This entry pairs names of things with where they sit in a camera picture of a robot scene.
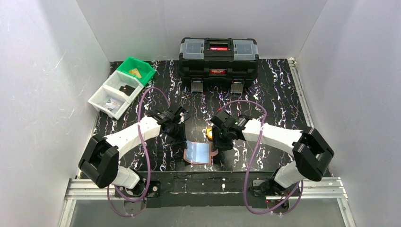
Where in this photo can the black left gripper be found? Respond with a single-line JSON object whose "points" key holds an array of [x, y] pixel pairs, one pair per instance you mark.
{"points": [[177, 130]]}

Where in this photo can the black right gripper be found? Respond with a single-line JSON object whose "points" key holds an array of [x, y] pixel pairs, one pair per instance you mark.
{"points": [[222, 137]]}

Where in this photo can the pink leather card holder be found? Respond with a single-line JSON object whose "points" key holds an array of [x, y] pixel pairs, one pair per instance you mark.
{"points": [[199, 153]]}

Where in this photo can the black credit card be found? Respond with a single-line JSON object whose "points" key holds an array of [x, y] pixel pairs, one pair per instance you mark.
{"points": [[126, 90]]}

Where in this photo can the white striped credit card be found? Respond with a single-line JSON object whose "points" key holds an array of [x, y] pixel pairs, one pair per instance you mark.
{"points": [[116, 100]]}

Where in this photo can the white blue credit card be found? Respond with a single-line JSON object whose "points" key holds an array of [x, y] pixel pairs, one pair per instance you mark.
{"points": [[111, 105]]}

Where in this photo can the orange credit card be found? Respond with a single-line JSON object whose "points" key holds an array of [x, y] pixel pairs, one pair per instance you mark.
{"points": [[137, 71]]}

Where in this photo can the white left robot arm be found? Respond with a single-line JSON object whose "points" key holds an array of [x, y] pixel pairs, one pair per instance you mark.
{"points": [[101, 157]]}

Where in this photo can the yellow tape measure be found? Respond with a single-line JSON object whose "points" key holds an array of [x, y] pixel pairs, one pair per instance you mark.
{"points": [[209, 133]]}

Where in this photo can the white bin near green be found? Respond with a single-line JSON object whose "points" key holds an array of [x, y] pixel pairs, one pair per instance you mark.
{"points": [[125, 83]]}

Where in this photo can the black toolbox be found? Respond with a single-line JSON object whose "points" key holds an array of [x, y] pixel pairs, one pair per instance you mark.
{"points": [[224, 62]]}

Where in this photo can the green plastic bin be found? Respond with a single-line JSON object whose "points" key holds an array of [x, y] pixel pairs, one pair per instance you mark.
{"points": [[140, 70]]}

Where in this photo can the white bin front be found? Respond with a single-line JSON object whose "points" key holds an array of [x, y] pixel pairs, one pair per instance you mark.
{"points": [[99, 98]]}

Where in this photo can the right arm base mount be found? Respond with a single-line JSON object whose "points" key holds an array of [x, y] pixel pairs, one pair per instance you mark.
{"points": [[279, 206]]}

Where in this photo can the aluminium frame rail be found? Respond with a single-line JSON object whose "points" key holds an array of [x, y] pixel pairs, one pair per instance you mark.
{"points": [[327, 188]]}

